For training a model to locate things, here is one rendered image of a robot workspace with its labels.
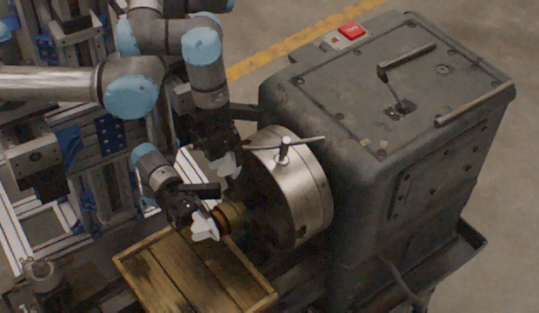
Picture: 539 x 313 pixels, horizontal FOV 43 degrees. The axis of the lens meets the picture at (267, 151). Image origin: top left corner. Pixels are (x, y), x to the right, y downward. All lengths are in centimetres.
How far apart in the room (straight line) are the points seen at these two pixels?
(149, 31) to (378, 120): 65
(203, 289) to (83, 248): 103
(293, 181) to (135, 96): 43
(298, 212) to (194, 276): 38
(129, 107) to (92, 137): 54
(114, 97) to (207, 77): 33
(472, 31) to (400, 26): 221
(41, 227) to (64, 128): 89
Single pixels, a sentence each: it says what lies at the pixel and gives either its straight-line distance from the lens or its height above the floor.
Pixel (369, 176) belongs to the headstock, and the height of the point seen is 124.
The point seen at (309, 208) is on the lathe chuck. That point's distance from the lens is 168.
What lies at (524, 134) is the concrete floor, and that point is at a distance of 372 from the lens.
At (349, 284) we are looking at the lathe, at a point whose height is 73.
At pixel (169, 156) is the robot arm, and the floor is 101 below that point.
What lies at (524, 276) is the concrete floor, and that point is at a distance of 316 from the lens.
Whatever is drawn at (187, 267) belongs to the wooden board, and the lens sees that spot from 190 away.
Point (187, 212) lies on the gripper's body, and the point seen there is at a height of 111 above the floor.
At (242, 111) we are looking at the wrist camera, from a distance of 144.
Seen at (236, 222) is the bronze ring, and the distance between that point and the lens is 172.
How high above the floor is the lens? 249
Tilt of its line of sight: 48 degrees down
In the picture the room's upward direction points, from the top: 3 degrees clockwise
